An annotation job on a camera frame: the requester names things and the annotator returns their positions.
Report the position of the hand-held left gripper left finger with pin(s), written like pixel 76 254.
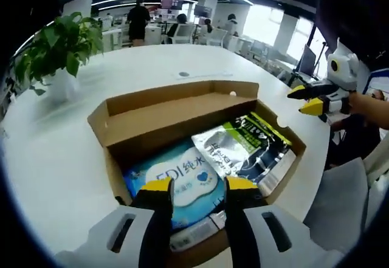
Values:
pixel 127 234

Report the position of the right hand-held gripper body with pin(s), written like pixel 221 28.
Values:
pixel 345 70

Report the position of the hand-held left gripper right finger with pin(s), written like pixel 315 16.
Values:
pixel 267 237

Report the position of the blue wet wipes soft packet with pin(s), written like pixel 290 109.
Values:
pixel 188 170

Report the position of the silver green snack pouch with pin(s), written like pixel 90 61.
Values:
pixel 243 146

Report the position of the brown cardboard shoe box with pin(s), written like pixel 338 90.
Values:
pixel 170 119

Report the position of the person's right hand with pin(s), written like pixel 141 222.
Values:
pixel 358 106

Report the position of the large desk monitor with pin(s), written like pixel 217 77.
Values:
pixel 307 61

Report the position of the row of white office chairs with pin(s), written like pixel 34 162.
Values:
pixel 261 52

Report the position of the grey mesh office chair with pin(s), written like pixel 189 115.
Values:
pixel 337 195

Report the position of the dark monitor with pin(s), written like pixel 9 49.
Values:
pixel 203 10

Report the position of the white office chair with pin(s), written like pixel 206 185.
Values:
pixel 187 34

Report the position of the purple lit monitor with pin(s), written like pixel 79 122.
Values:
pixel 171 3

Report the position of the green potted plant white pot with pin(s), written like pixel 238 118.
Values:
pixel 60 43

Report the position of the white square pillar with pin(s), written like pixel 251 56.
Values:
pixel 77 6

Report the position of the blue framed wall poster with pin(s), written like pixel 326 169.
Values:
pixel 380 81

